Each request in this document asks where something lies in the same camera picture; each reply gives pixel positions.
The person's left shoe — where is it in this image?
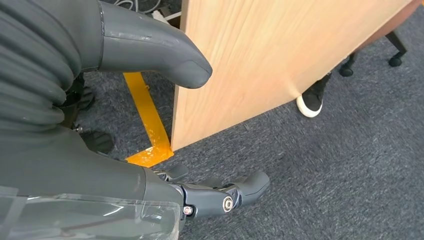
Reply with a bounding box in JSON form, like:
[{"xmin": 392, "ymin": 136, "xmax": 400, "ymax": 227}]
[{"xmin": 295, "ymin": 72, "xmax": 333, "ymax": 119}]

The orange floor tape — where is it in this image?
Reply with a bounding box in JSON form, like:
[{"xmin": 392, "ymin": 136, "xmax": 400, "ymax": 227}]
[{"xmin": 123, "ymin": 72, "xmax": 175, "ymax": 169}]

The light wooden desk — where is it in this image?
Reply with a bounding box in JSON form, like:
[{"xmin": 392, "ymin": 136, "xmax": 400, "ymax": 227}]
[{"xmin": 170, "ymin": 0, "xmax": 415, "ymax": 152}]

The dark robot lower body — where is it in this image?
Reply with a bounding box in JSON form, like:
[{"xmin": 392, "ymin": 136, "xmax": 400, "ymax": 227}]
[{"xmin": 54, "ymin": 71, "xmax": 115, "ymax": 157}]

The clear plastic sheet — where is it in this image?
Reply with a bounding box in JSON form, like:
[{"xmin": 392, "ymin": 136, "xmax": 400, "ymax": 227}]
[{"xmin": 0, "ymin": 193, "xmax": 182, "ymax": 240}]

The black office chair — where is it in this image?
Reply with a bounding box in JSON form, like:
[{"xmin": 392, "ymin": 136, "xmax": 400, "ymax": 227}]
[{"xmin": 338, "ymin": 30, "xmax": 409, "ymax": 78}]

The white cable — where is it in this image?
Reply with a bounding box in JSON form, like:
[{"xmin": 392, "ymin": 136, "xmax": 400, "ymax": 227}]
[{"xmin": 114, "ymin": 0, "xmax": 183, "ymax": 25}]

